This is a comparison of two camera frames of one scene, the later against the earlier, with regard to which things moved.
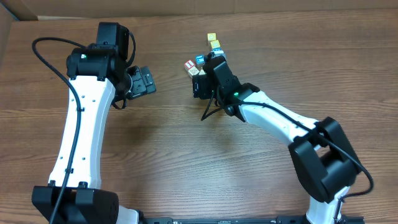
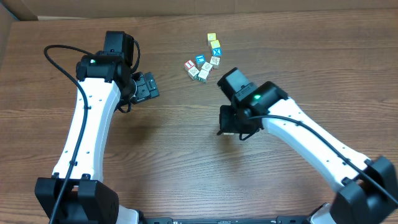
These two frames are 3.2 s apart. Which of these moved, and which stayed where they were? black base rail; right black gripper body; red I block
Moved: right black gripper body
Stayed: black base rail; red I block
